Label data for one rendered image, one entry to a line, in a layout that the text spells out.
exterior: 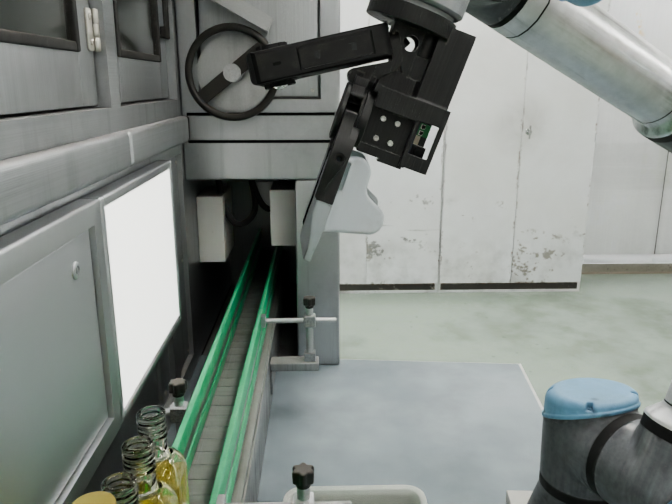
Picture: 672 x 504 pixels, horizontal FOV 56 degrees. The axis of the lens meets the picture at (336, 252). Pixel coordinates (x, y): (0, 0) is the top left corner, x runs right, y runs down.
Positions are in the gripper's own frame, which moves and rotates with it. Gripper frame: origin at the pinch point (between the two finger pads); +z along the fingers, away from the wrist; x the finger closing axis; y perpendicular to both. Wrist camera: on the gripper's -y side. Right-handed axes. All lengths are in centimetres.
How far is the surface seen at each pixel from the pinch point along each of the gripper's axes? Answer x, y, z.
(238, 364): 73, -1, 49
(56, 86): 32.4, -35.5, 0.0
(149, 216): 55, -24, 19
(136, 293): 44, -20, 29
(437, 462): 55, 42, 48
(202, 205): 111, -23, 28
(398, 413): 74, 37, 50
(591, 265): 423, 241, 48
